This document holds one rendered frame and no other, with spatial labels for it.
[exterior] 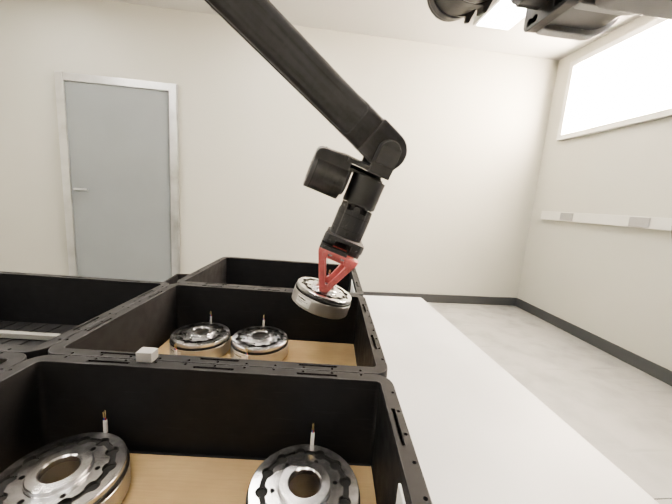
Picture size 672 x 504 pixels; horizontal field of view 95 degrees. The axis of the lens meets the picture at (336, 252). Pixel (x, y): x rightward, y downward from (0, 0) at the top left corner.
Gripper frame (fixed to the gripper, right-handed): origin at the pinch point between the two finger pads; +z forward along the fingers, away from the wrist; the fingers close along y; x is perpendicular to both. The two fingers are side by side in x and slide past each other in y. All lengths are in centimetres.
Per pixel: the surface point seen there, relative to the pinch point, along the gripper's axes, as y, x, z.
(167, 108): -267, -193, -29
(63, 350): 20.2, -26.1, 13.3
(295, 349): -3.2, -0.2, 15.5
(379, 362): 17.6, 8.9, 1.7
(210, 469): 24.5, -5.1, 16.8
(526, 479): 9.5, 41.9, 15.2
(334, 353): -2.7, 7.1, 13.1
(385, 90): -294, -2, -133
